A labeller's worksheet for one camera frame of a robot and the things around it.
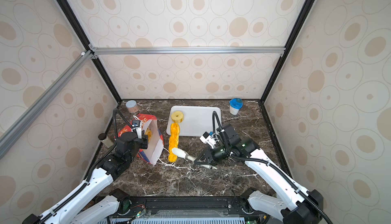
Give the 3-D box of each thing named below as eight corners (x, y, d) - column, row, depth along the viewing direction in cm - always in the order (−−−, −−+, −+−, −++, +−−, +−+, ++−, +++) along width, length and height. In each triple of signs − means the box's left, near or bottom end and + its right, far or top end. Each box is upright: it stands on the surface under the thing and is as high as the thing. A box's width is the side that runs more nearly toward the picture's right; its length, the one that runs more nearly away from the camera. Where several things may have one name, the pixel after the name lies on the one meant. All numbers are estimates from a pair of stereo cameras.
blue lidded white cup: (228, 115, 113) (231, 106, 104) (227, 108, 118) (229, 97, 109) (240, 116, 113) (243, 106, 104) (238, 108, 118) (241, 98, 109)
